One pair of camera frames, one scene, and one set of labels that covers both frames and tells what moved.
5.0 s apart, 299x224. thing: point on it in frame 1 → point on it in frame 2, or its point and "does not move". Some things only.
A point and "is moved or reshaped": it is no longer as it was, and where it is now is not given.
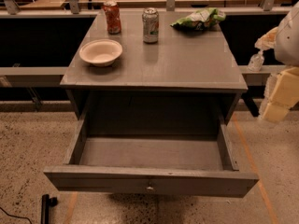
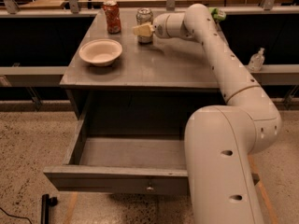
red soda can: x=112 y=16 does not move
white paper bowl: x=101 y=52 does not move
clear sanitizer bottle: x=256 y=62 does not move
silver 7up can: x=150 y=24 is moved or reshaped
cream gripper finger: x=286 y=91 → x=166 y=25
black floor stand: x=47 y=203 does not move
